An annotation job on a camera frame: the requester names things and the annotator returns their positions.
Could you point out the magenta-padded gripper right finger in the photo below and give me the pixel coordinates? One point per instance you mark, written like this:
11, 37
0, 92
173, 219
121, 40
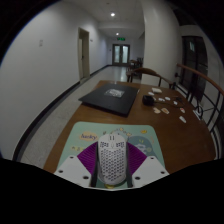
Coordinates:
150, 170

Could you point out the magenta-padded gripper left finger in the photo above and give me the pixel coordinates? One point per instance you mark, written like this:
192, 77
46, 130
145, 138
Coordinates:
71, 170

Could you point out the white perforated computer mouse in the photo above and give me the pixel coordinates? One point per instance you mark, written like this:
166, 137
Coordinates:
112, 160

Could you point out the mint green printed mouse pad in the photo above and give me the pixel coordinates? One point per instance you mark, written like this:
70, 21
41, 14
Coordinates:
83, 136

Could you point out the cream sticker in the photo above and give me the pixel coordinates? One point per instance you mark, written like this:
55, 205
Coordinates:
156, 110

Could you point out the orange sticker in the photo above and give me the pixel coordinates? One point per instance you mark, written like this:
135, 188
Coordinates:
165, 110

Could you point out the red and white sticker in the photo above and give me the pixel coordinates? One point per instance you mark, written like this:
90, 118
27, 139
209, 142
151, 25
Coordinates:
182, 109

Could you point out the small black box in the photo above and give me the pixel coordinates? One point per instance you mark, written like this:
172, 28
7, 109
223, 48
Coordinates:
148, 100

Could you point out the small white sticker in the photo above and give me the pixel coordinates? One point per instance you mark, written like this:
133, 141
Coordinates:
175, 102
167, 98
151, 93
161, 99

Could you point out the small white box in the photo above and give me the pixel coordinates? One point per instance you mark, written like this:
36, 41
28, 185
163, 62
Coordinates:
156, 90

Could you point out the closed black laptop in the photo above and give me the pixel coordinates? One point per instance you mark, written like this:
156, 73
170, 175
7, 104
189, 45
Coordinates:
110, 96

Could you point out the black railing with wooden handrail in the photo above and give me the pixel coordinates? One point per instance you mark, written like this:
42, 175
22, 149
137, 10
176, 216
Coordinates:
206, 96

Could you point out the wooden armchair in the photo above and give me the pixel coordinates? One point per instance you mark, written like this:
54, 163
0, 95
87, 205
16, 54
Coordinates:
150, 71

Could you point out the distant wooden chair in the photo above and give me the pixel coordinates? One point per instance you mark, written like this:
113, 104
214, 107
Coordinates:
135, 63

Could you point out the dark window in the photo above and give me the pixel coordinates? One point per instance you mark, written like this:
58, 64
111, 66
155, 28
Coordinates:
195, 66

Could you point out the glazed double door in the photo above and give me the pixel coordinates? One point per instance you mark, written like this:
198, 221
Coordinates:
121, 54

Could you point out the green exit sign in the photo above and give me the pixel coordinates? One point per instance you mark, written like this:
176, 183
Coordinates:
121, 39

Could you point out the side door with frame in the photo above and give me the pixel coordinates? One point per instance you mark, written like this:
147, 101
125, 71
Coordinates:
83, 53

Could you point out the white wall switch plate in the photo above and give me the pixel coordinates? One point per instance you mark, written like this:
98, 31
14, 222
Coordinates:
40, 42

